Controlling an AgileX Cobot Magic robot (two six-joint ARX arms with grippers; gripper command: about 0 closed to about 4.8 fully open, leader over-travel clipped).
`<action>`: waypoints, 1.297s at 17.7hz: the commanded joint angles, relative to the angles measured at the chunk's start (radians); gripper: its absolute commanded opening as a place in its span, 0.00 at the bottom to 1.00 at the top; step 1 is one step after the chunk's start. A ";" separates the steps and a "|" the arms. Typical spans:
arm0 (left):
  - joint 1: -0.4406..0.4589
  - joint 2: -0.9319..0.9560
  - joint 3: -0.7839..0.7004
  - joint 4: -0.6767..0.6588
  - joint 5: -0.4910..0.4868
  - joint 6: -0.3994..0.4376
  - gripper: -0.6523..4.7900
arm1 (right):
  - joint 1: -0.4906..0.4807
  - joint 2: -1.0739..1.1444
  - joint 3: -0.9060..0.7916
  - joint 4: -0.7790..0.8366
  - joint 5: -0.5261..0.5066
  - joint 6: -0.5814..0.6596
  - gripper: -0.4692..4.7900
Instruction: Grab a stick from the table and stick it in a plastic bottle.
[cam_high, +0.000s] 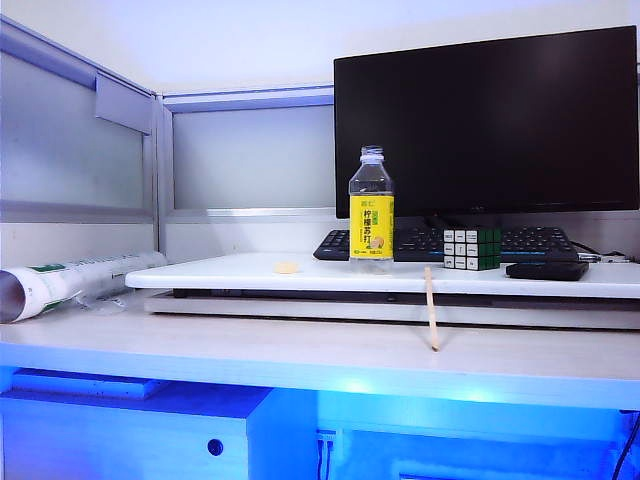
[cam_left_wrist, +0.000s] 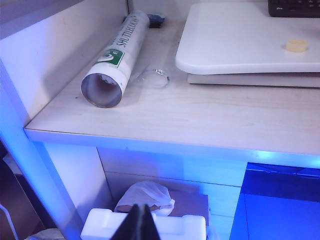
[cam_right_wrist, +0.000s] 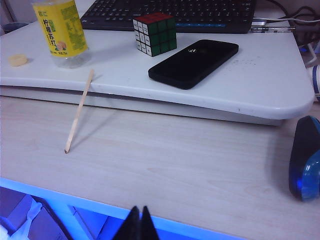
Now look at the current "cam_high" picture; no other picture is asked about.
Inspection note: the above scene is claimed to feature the black rubik's cube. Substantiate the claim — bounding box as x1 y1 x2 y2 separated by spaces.
442 226 503 272

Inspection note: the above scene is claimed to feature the grey flat platform base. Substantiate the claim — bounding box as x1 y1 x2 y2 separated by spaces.
144 288 640 332

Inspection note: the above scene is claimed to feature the thin wooden stick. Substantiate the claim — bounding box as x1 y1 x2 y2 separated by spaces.
423 265 442 353

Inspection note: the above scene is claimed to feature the frosted side partition panel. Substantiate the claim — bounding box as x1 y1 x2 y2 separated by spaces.
0 14 162 274

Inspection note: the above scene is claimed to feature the white under-desk cabinet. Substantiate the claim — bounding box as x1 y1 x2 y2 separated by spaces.
0 384 321 480

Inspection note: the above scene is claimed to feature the silver cable connector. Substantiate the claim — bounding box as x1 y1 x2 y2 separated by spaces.
578 251 632 265

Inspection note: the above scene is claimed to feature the clear bottle yellow label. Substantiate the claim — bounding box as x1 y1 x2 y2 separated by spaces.
348 145 397 277

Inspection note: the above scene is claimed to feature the flat black box device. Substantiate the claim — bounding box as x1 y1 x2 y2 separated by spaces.
505 260 591 282

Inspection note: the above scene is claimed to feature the rolled white green poster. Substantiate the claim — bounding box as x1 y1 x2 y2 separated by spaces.
0 250 169 325

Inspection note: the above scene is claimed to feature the frosted rear partition panel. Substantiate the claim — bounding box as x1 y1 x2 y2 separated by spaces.
158 83 337 264

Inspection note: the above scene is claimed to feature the grey partition bracket plate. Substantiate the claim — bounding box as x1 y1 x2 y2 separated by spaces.
94 71 153 137

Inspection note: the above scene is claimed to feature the black hanging cable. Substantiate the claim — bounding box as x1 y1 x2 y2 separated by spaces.
611 409 640 480

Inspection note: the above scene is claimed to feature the white slab under desk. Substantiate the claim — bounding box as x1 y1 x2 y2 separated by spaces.
9 368 170 401

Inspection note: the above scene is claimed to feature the black computer monitor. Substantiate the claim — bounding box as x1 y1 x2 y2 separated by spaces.
333 24 640 220

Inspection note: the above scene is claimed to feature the black computer keyboard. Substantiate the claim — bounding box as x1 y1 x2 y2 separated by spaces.
312 225 582 264

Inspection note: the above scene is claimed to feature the crumpled clear plastic wrap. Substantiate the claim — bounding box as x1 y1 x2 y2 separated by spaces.
74 291 132 317

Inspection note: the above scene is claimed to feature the white flat board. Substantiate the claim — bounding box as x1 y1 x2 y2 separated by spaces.
124 250 640 300

